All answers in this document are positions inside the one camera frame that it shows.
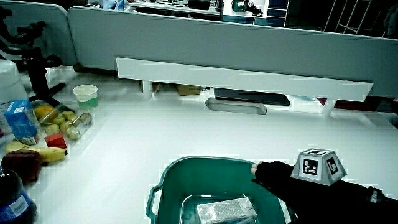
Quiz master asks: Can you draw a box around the person's right hand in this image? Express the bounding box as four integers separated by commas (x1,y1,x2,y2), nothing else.
250,148,385,224

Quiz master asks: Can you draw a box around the teal plastic plate basin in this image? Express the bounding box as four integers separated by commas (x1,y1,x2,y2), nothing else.
145,156,297,224

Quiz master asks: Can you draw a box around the grey oblong tray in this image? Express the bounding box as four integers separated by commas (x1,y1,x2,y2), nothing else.
205,97,269,116

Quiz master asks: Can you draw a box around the flat black keyboard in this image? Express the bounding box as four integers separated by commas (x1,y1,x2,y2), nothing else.
213,88,292,107

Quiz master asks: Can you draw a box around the dark red flat object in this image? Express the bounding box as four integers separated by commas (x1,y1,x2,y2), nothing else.
317,95,385,113

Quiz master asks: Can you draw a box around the long white desk shelf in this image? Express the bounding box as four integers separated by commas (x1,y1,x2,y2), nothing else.
116,57,374,118

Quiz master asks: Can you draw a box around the brown cardboard box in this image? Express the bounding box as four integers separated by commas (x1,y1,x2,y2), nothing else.
177,84,202,96

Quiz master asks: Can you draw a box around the long grey partition panel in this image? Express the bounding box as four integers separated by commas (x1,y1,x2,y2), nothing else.
67,6,398,99

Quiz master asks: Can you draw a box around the white poster with green picture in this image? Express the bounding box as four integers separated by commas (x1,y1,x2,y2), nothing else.
221,0,271,18

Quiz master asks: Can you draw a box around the white metal rack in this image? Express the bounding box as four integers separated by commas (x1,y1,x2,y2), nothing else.
323,0,374,35

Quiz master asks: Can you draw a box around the clear plastic fruit tray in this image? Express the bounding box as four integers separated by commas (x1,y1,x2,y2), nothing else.
30,101,95,141

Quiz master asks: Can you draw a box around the white and green paper cup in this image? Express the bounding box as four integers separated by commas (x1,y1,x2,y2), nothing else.
72,84,100,110

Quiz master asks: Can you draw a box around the red block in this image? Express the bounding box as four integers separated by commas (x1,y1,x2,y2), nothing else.
44,133,68,151

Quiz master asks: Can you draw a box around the yellow banana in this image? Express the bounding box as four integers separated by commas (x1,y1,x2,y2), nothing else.
4,141,68,164

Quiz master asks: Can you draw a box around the orange mango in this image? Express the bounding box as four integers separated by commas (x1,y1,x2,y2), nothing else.
33,105,60,125

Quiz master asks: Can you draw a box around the dark red apple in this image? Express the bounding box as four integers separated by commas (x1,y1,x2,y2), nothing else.
1,149,43,185

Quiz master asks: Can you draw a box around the blue drink carton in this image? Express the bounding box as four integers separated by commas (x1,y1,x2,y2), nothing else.
4,99,41,146

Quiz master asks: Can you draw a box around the dark bottle with blue label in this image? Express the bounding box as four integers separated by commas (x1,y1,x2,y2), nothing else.
0,167,38,224

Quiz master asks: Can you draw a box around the short grey partition panel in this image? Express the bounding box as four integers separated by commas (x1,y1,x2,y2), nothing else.
0,0,77,67

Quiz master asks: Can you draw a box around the black camera stand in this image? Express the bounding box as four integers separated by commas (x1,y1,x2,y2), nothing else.
0,6,76,113

